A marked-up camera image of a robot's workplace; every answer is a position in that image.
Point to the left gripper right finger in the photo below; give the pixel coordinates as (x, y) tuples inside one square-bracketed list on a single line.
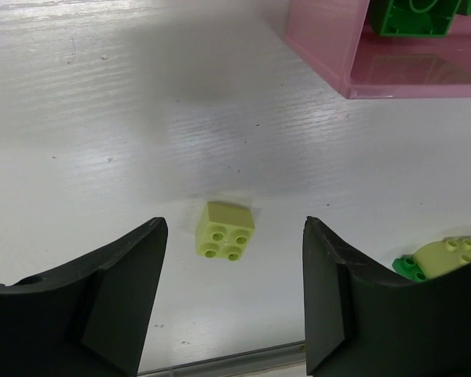
[(362, 319)]

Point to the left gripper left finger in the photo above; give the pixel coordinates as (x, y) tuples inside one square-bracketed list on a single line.
[(87, 317)]

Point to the lime green striped lego stack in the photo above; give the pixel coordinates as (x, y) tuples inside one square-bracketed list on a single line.
[(434, 259)]

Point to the lime green square lego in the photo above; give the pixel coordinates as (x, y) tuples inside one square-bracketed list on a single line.
[(224, 231)]

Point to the pink and blue sorting tray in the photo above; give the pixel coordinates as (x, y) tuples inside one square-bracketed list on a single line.
[(335, 39)]

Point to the dark green hollow lego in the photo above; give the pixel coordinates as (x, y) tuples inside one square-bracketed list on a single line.
[(412, 18)]

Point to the aluminium rail front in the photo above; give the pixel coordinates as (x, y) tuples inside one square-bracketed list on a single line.
[(248, 362)]

